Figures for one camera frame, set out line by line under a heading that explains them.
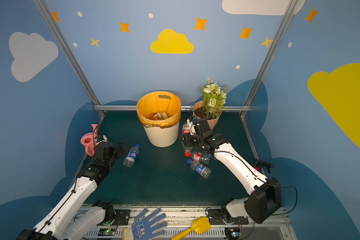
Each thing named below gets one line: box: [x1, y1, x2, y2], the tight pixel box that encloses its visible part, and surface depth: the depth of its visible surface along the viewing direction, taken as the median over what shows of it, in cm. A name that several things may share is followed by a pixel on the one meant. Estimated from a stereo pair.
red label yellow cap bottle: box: [193, 151, 210, 164], surface depth 93 cm
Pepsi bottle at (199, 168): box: [187, 159, 212, 179], surface depth 90 cm
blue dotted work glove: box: [131, 207, 168, 240], surface depth 73 cm
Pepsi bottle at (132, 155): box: [123, 143, 141, 168], surface depth 94 cm
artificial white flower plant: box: [201, 78, 228, 119], surface depth 97 cm
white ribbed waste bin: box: [143, 120, 180, 148], surface depth 92 cm
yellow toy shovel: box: [171, 216, 211, 240], surface depth 73 cm
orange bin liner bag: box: [136, 91, 182, 128], surface depth 96 cm
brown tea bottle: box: [149, 112, 163, 121], surface depth 100 cm
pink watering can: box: [80, 124, 98, 157], surface depth 92 cm
